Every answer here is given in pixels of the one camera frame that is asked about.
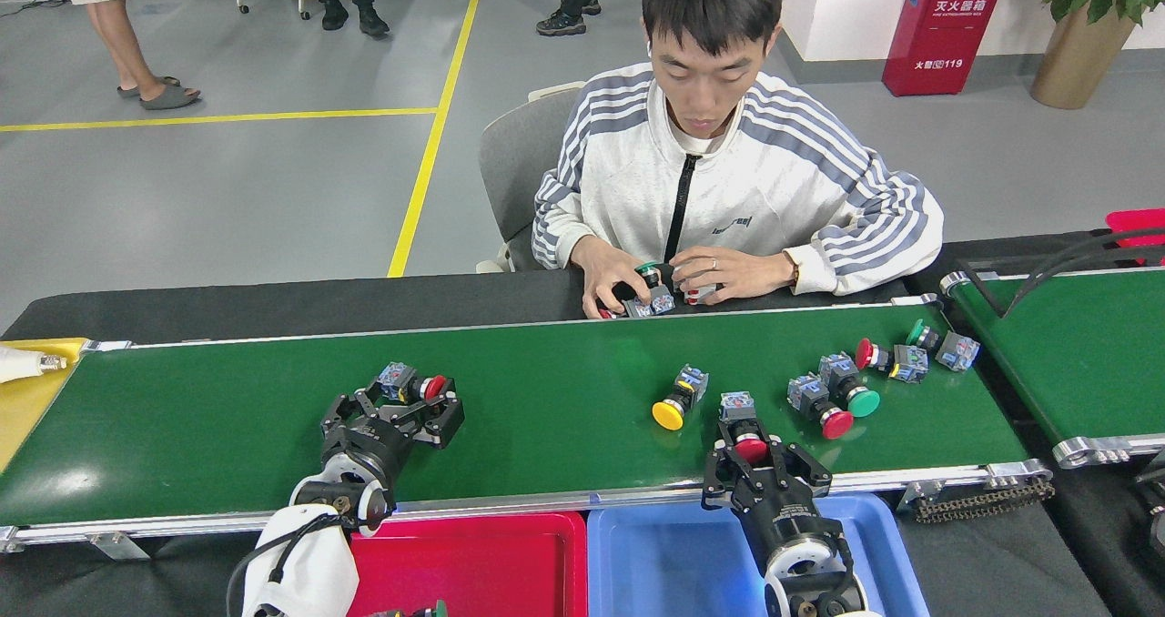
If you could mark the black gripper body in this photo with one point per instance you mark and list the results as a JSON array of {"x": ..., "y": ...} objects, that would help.
[
  {"x": 369, "y": 444},
  {"x": 783, "y": 517}
]

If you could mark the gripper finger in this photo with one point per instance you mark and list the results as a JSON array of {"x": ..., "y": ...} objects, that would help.
[
  {"x": 437, "y": 417},
  {"x": 350, "y": 408},
  {"x": 805, "y": 480},
  {"x": 724, "y": 490}
]

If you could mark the red push button switch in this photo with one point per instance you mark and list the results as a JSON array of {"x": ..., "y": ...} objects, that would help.
[
  {"x": 737, "y": 408},
  {"x": 910, "y": 363},
  {"x": 835, "y": 423},
  {"x": 398, "y": 380}
]

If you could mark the yellow push button switch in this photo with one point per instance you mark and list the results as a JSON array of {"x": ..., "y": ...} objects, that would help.
[{"x": 667, "y": 414}]

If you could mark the blue plastic tray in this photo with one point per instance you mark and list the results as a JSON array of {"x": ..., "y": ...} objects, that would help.
[{"x": 664, "y": 571}]

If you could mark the green conveyor belt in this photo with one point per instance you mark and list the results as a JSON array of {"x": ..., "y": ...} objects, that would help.
[
  {"x": 1083, "y": 353},
  {"x": 546, "y": 435}
]

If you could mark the red plastic tray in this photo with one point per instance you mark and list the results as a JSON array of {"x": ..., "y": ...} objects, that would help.
[{"x": 473, "y": 571}]

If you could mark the person's left hand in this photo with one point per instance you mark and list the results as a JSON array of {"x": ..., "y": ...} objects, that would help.
[{"x": 737, "y": 276}]

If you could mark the person's right hand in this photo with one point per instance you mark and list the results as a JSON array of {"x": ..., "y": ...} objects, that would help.
[{"x": 605, "y": 271}]

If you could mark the black guide bar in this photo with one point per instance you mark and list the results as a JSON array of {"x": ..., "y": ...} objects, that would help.
[{"x": 985, "y": 291}]

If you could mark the grey chair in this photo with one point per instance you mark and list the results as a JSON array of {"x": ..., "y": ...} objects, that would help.
[{"x": 510, "y": 162}]

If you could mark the yellow plastic bin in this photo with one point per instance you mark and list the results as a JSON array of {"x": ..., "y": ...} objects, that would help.
[{"x": 27, "y": 408}]

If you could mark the white light bulb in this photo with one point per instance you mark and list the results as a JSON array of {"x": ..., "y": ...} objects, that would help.
[{"x": 18, "y": 364}]

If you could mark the red plastic bin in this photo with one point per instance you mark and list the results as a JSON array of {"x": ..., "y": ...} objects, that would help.
[{"x": 1138, "y": 226}]

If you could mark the red fire extinguisher box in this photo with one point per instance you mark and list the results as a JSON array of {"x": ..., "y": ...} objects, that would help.
[{"x": 947, "y": 35}]

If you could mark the gold plant pot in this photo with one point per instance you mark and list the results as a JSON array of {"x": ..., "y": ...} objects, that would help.
[{"x": 1078, "y": 66}]

